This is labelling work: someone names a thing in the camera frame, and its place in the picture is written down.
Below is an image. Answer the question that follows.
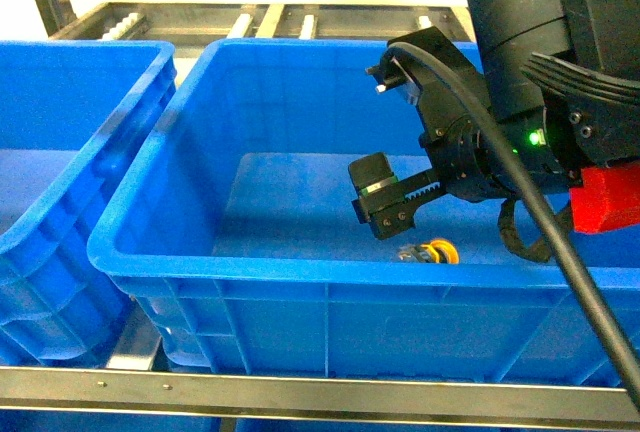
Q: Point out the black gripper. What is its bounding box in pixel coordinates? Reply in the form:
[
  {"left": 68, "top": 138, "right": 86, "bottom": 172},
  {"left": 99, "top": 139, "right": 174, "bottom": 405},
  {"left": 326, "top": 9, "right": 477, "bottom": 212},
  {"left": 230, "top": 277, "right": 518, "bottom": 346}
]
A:
[{"left": 348, "top": 101, "right": 583, "bottom": 240}]

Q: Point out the blue plastic crate left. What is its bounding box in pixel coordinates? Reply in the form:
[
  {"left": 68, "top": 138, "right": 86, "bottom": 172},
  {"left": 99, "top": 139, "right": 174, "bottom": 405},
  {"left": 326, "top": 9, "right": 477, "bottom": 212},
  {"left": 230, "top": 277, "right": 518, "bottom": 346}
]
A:
[{"left": 1, "top": 40, "right": 176, "bottom": 367}]

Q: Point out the blue plastic crate centre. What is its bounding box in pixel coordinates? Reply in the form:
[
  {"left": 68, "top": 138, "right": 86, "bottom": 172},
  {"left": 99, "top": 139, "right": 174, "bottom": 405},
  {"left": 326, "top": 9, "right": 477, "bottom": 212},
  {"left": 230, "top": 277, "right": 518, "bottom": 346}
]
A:
[{"left": 87, "top": 39, "right": 620, "bottom": 387}]

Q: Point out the blue crate lower left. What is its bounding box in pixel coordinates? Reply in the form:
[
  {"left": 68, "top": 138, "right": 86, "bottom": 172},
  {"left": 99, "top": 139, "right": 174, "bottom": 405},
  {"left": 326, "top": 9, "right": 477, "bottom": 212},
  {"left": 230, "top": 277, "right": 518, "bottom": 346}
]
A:
[{"left": 1, "top": 410, "right": 220, "bottom": 432}]

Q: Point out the metal roller shelf rack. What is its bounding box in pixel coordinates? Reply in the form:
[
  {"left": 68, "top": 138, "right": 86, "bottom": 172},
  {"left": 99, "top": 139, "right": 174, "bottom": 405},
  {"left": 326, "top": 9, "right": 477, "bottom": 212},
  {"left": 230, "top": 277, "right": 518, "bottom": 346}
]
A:
[{"left": 0, "top": 0, "right": 640, "bottom": 432}]

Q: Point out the thick black cable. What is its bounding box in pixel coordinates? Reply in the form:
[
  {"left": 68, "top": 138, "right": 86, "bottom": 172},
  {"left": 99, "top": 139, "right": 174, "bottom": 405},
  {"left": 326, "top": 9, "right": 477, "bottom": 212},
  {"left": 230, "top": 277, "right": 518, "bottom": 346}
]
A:
[{"left": 387, "top": 41, "right": 640, "bottom": 407}]

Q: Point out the blue plastic crate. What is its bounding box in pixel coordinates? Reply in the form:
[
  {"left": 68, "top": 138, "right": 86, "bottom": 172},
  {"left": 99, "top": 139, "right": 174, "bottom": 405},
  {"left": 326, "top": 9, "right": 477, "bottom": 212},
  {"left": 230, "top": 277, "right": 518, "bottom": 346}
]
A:
[
  {"left": 87, "top": 39, "right": 620, "bottom": 387},
  {"left": 1, "top": 40, "right": 176, "bottom": 367}
]

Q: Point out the yellow mushroom push button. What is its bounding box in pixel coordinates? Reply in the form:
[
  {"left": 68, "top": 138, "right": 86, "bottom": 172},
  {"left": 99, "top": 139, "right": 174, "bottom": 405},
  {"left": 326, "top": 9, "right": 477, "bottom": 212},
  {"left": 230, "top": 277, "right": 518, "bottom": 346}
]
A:
[{"left": 397, "top": 238, "right": 460, "bottom": 265}]

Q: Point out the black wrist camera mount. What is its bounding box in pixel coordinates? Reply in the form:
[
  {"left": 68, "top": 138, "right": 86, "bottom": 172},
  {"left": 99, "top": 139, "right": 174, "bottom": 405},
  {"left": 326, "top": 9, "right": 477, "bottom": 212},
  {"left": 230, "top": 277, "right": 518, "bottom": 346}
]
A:
[{"left": 366, "top": 26, "right": 490, "bottom": 143}]

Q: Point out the red plastic block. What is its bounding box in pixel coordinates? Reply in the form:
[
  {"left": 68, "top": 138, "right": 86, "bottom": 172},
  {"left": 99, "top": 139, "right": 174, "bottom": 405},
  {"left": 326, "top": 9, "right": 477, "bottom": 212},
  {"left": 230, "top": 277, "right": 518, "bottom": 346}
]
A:
[{"left": 569, "top": 161, "right": 639, "bottom": 234}]

